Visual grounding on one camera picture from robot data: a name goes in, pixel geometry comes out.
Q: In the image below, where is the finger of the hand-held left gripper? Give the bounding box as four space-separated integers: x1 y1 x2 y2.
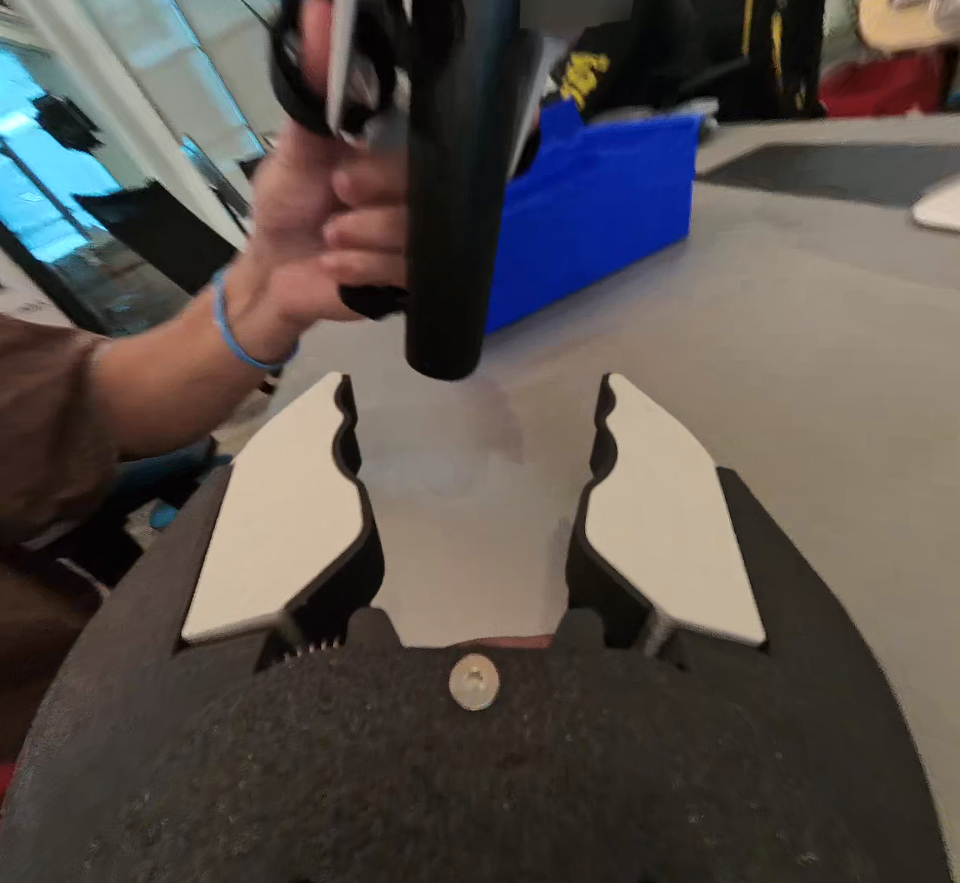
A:
508 31 558 181

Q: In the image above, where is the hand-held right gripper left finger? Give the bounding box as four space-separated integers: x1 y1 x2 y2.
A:
179 370 386 649

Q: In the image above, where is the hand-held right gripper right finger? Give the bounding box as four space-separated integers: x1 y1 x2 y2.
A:
565 370 768 657

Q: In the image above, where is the black remote control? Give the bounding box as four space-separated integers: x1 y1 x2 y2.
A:
399 0 524 383

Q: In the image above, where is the blue bin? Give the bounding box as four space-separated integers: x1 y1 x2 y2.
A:
482 97 704 337

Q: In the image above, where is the person's left forearm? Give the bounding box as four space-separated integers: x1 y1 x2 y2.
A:
92 274 303 462

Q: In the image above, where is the grey desk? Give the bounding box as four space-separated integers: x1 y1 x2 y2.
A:
258 114 960 883

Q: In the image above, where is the person's left hand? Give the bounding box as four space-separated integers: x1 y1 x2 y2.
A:
249 0 411 361

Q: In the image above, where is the teal stool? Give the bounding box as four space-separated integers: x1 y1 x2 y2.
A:
147 439 228 532

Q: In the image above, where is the blue wristband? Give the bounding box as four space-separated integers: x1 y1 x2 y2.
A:
210 266 301 376

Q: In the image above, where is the chair with black yellow jacket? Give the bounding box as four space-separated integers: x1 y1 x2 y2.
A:
684 0 835 122

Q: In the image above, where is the black office chair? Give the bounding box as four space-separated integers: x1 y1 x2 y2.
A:
73 180 243 297

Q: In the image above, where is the red bin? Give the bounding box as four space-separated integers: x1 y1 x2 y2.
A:
817 52 949 119

